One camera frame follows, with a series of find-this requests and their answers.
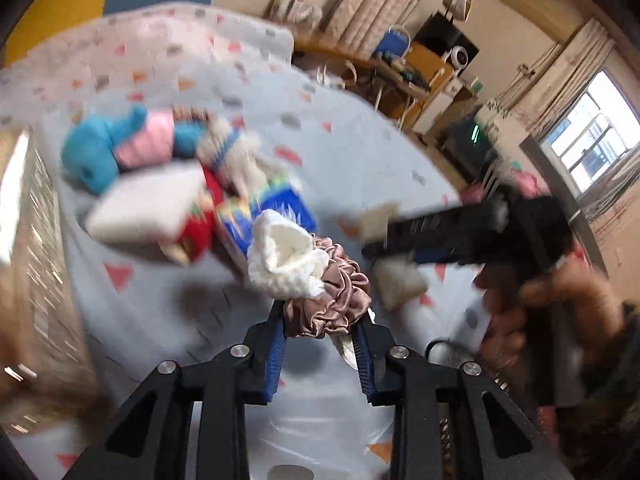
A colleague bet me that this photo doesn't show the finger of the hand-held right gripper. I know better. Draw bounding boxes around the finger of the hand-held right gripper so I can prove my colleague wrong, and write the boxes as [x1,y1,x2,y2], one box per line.
[361,237,486,267]
[385,200,508,242]

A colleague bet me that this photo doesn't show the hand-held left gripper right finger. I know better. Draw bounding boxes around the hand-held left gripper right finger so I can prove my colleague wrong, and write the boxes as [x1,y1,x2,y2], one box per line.
[350,310,576,480]

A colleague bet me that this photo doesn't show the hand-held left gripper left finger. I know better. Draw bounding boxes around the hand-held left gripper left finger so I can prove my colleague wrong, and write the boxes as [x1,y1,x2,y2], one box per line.
[65,302,288,480]

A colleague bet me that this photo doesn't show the beige cloth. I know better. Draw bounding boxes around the beige cloth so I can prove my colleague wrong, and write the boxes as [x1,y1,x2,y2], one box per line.
[340,202,431,311]

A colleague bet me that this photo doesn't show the brown satin scrunchie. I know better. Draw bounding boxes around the brown satin scrunchie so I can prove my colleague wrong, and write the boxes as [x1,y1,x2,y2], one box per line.
[282,235,373,341]

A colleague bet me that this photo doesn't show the white knitted sock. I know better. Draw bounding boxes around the white knitted sock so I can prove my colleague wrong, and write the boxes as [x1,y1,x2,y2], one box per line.
[247,209,331,301]

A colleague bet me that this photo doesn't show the red christmas stocking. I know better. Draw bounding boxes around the red christmas stocking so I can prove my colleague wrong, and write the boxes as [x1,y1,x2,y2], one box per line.
[160,170,226,266]

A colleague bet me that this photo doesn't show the gold glitter storage box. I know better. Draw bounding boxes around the gold glitter storage box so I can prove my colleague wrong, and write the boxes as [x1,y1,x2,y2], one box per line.
[0,130,101,426]

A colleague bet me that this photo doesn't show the person's right forearm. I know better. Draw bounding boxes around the person's right forearm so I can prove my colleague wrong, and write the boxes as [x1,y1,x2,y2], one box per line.
[570,305,640,480]

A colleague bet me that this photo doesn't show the person's right hand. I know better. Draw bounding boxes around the person's right hand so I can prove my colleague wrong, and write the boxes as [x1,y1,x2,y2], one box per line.
[475,255,626,376]

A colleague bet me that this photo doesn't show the red blanket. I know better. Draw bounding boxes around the red blanket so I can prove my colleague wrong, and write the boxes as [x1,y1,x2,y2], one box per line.
[460,170,551,201]

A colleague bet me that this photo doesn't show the patterned bed sheet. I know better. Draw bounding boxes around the patterned bed sheet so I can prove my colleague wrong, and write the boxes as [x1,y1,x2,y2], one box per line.
[0,2,501,480]

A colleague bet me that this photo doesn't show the window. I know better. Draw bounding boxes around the window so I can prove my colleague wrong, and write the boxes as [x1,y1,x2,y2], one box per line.
[540,70,640,196]

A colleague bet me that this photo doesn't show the white cabinet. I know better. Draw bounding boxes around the white cabinet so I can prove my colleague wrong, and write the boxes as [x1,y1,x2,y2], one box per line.
[415,77,458,136]

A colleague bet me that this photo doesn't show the blue printed packet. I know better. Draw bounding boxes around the blue printed packet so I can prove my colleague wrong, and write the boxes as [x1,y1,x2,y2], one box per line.
[215,175,318,271]

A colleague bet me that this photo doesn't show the beige patterned curtain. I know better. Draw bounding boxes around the beige patterned curtain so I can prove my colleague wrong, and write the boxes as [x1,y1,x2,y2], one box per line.
[500,17,616,136]
[325,0,481,56]

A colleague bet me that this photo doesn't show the wooden cabinet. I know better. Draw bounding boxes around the wooden cabinet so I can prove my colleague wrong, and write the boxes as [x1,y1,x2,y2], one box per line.
[405,42,456,91]

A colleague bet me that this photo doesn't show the blue chair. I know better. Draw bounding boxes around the blue chair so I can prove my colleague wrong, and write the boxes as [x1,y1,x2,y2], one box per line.
[372,25,413,61]

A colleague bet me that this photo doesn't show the black monitor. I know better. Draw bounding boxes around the black monitor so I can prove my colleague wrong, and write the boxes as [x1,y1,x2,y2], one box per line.
[415,12,481,68]

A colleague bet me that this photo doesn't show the wooden desk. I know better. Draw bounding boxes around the wooden desk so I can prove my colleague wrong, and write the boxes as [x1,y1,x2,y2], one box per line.
[292,40,431,111]

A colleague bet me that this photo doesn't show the white folded cloth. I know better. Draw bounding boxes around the white folded cloth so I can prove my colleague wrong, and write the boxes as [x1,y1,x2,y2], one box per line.
[85,165,211,246]

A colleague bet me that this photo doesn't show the white work gloves blue band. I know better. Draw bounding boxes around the white work gloves blue band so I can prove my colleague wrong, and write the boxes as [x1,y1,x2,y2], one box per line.
[197,115,281,198]

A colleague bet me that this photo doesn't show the air conditioner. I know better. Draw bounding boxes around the air conditioner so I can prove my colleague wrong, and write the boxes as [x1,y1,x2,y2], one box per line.
[500,0,586,41]

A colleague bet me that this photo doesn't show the white hanging bag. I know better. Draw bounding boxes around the white hanging bag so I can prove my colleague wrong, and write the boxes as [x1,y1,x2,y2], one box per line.
[445,0,476,23]

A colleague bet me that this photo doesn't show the plastic bags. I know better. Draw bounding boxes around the plastic bags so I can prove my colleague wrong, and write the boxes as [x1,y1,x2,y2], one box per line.
[267,0,321,26]

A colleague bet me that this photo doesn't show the blue elephant plush toy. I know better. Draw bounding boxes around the blue elephant plush toy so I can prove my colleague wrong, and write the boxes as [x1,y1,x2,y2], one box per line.
[60,105,208,196]

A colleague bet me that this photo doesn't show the patterned pillow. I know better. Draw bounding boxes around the patterned pillow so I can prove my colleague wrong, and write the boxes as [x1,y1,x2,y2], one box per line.
[0,2,296,126]

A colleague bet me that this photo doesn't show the yellow headboard panel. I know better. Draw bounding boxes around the yellow headboard panel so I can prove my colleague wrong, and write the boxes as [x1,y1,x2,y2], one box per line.
[5,0,116,61]

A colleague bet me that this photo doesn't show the black cable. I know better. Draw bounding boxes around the black cable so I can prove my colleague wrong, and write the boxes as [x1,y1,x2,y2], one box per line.
[424,338,493,366]

